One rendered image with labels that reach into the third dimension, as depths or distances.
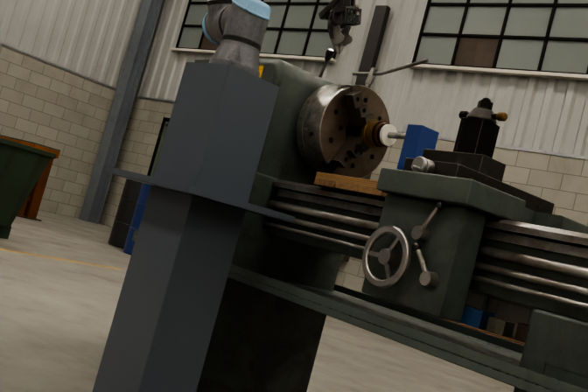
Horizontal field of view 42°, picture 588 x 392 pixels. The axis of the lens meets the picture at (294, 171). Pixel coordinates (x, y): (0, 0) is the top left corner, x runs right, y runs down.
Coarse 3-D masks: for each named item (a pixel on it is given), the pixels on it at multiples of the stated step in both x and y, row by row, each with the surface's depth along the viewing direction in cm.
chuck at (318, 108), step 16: (320, 96) 250; (336, 96) 246; (368, 96) 254; (320, 112) 245; (336, 112) 247; (384, 112) 260; (304, 128) 249; (320, 128) 243; (336, 128) 247; (352, 128) 261; (304, 144) 250; (320, 144) 244; (336, 144) 248; (320, 160) 248; (352, 160) 253; (368, 160) 257; (352, 176) 253
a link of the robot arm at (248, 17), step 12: (240, 0) 218; (252, 0) 217; (228, 12) 220; (240, 12) 217; (252, 12) 216; (264, 12) 219; (228, 24) 218; (240, 24) 216; (252, 24) 216; (264, 24) 220; (240, 36) 216; (252, 36) 217
